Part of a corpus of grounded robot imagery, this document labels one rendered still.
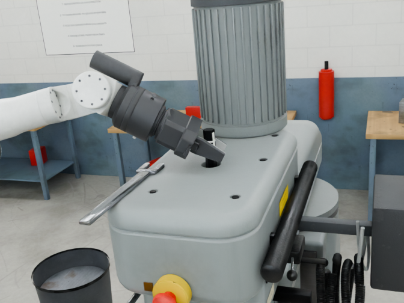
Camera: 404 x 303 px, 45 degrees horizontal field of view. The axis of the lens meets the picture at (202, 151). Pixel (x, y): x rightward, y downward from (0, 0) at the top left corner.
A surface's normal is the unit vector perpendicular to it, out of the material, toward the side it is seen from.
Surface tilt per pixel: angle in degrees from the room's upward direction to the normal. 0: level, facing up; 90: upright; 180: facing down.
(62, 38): 90
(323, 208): 0
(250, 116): 90
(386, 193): 0
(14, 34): 90
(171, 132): 90
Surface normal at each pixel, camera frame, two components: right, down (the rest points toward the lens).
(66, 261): 0.43, 0.20
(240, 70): -0.09, 0.33
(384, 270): -0.33, 0.33
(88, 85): 0.04, 0.07
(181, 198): -0.08, -0.94
